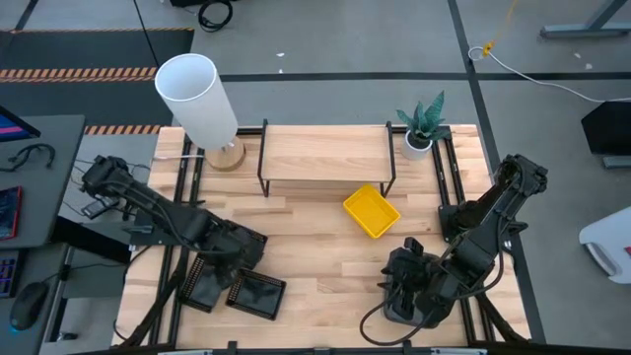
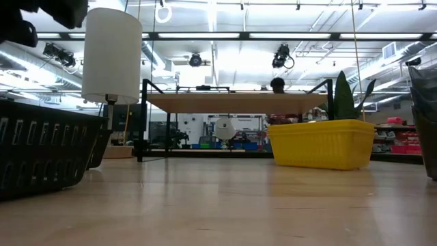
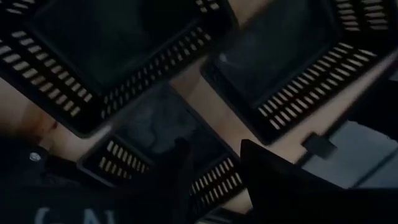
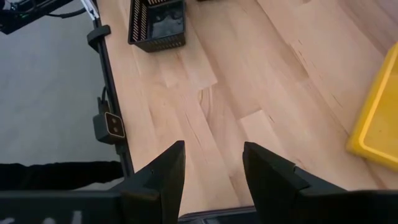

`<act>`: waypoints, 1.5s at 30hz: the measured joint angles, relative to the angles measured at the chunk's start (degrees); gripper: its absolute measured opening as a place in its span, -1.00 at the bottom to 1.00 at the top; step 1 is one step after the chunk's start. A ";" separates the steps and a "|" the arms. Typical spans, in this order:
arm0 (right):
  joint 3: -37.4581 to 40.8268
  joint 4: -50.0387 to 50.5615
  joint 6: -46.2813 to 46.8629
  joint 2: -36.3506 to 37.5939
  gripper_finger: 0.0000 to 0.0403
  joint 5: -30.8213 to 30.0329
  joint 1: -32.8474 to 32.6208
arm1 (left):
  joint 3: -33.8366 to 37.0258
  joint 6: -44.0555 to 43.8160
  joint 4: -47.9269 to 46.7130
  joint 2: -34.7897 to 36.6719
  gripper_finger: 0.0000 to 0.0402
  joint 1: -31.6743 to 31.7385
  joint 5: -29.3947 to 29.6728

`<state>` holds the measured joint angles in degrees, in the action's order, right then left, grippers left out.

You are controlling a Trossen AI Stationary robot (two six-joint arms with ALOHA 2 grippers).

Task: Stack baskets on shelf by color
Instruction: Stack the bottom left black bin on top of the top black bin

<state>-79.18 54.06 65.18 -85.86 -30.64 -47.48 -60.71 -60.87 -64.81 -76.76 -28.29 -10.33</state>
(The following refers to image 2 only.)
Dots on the yellow plastic basket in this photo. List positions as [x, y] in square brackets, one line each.
[321, 147]

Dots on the black plastic basket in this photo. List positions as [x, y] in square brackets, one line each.
[41, 153]
[99, 150]

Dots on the translucent gray plastic bin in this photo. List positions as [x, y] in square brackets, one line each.
[426, 136]

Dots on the small white background lamp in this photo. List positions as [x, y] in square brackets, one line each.
[224, 129]

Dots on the white machine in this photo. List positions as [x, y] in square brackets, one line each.
[191, 126]

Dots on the blue storage bin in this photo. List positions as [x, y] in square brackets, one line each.
[250, 146]

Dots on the person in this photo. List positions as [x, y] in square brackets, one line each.
[277, 85]

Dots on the black monitor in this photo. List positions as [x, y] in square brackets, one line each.
[119, 118]

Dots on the white shade lamp wooden base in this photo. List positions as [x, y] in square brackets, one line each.
[112, 54]

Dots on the snake plant in white pot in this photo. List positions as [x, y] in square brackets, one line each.
[343, 99]

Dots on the pink object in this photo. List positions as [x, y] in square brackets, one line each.
[395, 120]

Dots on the ceiling air vent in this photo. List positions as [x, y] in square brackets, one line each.
[389, 50]

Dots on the rack with red bins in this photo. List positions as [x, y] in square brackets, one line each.
[406, 149]

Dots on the black dome ceiling fixture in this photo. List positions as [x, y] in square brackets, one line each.
[413, 61]

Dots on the wooden shelf with black frame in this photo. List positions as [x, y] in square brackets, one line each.
[239, 103]

